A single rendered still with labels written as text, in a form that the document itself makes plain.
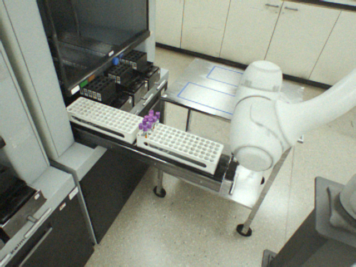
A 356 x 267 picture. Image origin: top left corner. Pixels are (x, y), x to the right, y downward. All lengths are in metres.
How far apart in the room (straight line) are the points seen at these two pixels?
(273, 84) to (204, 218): 1.23
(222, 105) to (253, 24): 1.97
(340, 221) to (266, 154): 0.61
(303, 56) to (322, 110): 2.60
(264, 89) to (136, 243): 1.24
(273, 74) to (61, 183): 0.76
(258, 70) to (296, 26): 2.41
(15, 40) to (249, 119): 0.61
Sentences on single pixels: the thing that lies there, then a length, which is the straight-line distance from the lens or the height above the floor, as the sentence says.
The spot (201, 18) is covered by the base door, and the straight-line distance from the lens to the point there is 3.18.
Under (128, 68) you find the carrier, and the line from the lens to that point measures 1.27.
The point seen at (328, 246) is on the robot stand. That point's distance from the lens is 1.17.
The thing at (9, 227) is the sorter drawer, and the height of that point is 0.78.
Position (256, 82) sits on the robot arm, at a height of 1.19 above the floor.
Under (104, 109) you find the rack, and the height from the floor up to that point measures 0.86.
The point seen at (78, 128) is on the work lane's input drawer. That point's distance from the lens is 1.07.
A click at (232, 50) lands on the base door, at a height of 0.21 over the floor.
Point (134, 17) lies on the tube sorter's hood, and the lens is 1.24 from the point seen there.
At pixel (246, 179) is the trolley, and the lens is 1.62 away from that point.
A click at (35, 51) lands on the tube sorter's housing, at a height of 1.15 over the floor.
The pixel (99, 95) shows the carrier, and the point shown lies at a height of 0.86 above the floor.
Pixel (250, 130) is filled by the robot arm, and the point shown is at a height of 1.17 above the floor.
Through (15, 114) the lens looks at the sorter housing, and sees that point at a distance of 0.86.
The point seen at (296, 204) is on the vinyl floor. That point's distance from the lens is 2.01.
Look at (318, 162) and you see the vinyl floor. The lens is 2.37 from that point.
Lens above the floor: 1.50
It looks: 42 degrees down
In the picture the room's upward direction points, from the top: 5 degrees clockwise
